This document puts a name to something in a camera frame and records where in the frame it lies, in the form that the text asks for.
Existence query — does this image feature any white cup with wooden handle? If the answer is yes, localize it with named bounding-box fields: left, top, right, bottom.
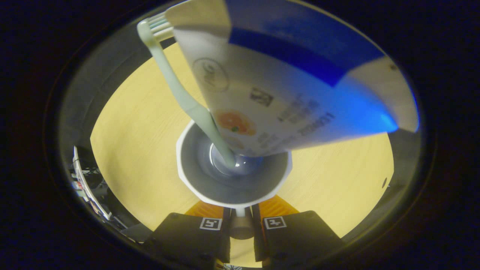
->
left=176, top=120, right=293, bottom=240

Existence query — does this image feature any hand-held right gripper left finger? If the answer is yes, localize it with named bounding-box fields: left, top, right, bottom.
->
left=144, top=202, right=231, bottom=264

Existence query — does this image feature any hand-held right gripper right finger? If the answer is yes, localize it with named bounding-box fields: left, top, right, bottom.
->
left=252, top=195, right=344, bottom=263

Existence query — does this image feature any pale green toothbrush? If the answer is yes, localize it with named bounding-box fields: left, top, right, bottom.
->
left=137, top=13, right=237, bottom=168

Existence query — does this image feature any white toothpaste tube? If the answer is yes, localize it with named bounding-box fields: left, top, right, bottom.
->
left=165, top=0, right=420, bottom=158

